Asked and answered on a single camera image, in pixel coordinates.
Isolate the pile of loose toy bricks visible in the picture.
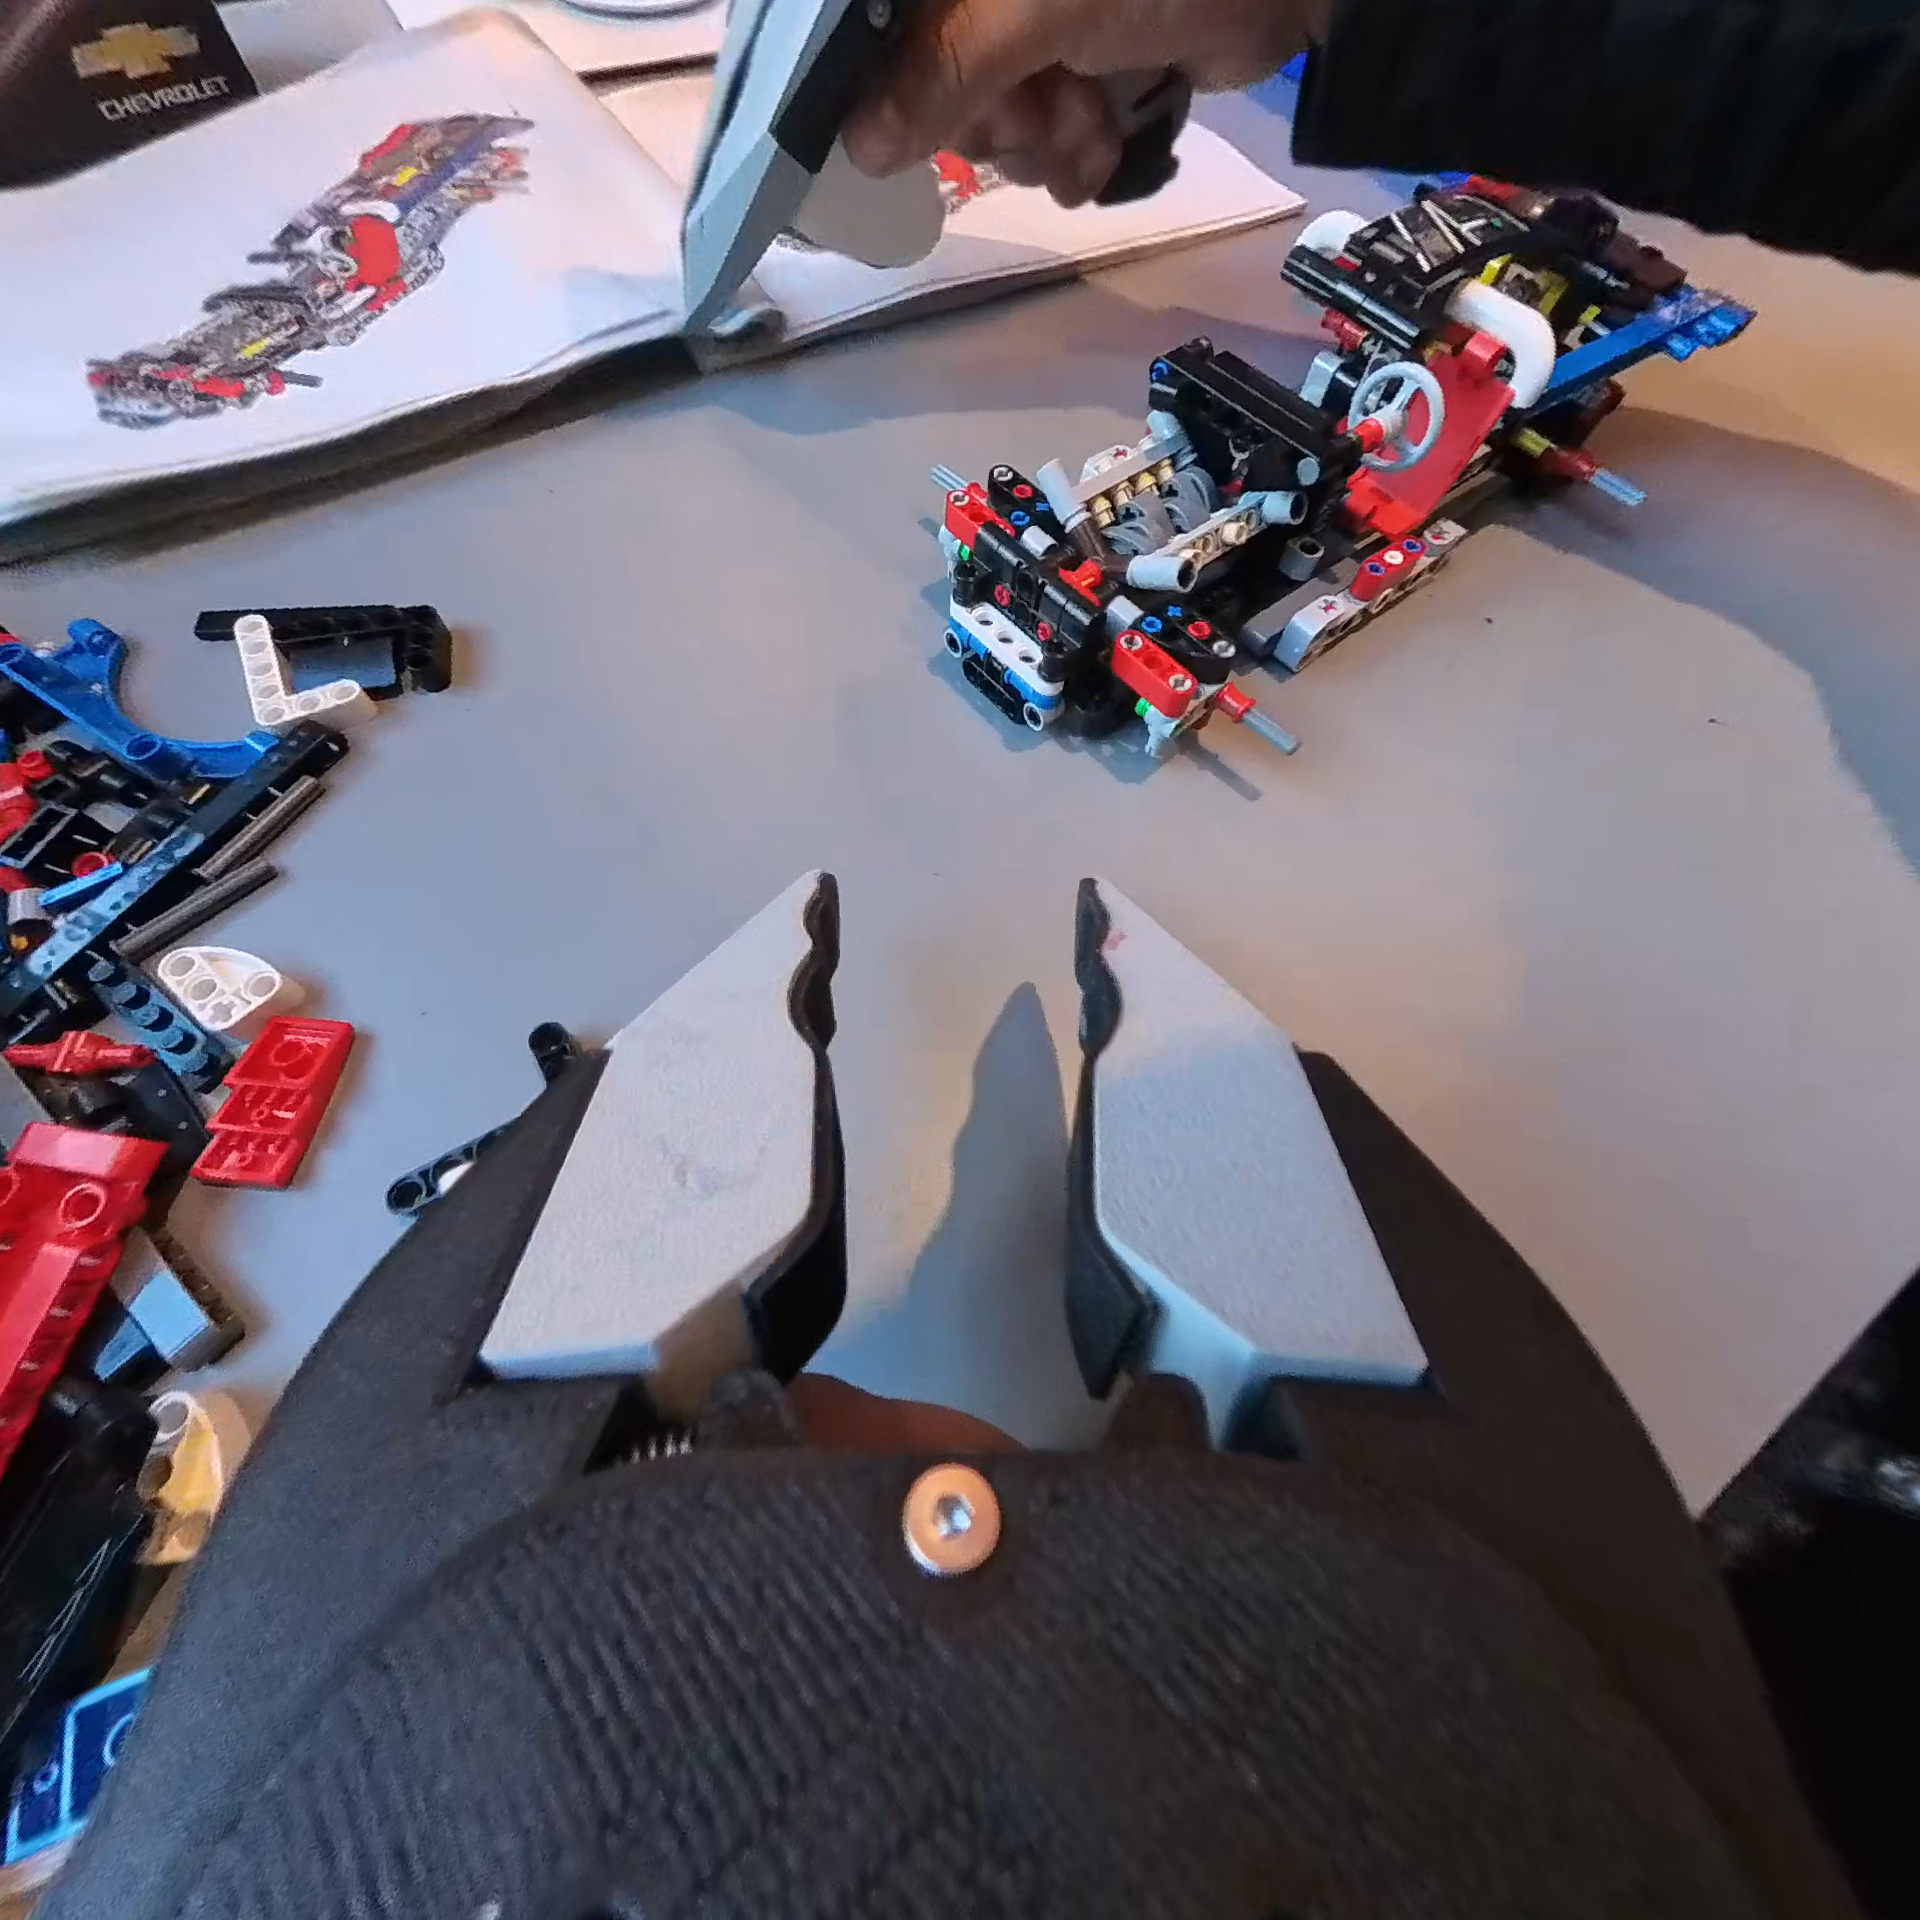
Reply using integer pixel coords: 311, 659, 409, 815
0, 601, 578, 1861

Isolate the toy brick car model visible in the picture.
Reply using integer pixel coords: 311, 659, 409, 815
934, 179, 1756, 759

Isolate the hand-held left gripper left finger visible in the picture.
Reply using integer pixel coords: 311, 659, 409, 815
478, 869, 850, 1421

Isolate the person's right hand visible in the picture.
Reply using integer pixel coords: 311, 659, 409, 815
841, 0, 1324, 210

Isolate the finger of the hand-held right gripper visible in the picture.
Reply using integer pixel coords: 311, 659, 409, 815
788, 147, 943, 271
678, 0, 902, 336

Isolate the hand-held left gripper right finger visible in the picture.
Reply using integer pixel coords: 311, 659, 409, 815
1067, 880, 1429, 1453

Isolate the grey desk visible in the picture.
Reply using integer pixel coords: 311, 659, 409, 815
0, 58, 1920, 1920

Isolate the person's right forearm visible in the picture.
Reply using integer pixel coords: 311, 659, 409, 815
1291, 0, 1920, 279

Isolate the instruction booklet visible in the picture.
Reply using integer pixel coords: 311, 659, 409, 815
0, 6, 1308, 565

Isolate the black toy car set box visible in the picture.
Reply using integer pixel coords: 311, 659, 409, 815
0, 0, 262, 190

